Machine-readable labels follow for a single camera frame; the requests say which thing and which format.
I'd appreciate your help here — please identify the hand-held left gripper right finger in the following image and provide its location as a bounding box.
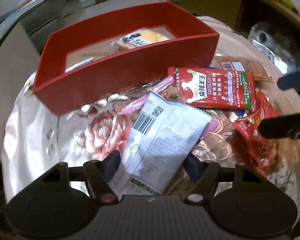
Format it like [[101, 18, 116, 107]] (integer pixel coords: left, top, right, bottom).
[[184, 154, 265, 205]]

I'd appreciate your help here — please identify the floral satin cloth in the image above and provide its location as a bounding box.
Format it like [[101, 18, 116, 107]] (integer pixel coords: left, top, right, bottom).
[[1, 15, 300, 230]]

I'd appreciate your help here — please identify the yellow snack packet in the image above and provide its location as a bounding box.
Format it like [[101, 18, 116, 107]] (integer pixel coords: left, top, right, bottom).
[[112, 28, 171, 52]]

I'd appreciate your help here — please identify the red snack packet white print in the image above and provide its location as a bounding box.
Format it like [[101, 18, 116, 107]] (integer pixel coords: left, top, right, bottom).
[[167, 66, 257, 110]]

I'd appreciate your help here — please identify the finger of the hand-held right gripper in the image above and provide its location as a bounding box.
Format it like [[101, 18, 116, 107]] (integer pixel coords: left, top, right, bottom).
[[277, 65, 300, 96], [258, 112, 300, 140]]

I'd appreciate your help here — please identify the white plastic bag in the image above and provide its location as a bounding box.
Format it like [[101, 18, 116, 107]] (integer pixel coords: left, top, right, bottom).
[[247, 21, 300, 73]]

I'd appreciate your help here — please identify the red crinkled candy packet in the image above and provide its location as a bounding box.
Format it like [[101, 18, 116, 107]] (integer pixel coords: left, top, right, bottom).
[[232, 90, 280, 178]]

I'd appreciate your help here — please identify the white snack packet green print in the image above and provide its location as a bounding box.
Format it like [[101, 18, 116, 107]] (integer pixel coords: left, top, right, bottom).
[[109, 90, 213, 196]]

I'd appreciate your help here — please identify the pink-edged snack packet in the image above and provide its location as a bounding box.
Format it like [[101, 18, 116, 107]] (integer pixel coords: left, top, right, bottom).
[[121, 76, 219, 140]]

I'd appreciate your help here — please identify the brown snack packet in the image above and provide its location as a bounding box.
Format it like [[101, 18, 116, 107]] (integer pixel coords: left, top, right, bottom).
[[215, 55, 277, 83]]

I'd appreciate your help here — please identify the red cardboard box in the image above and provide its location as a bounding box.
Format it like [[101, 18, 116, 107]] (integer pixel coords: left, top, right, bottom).
[[32, 1, 220, 115]]

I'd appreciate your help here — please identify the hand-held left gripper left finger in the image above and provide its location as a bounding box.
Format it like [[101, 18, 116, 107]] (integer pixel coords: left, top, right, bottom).
[[36, 151, 122, 204]]

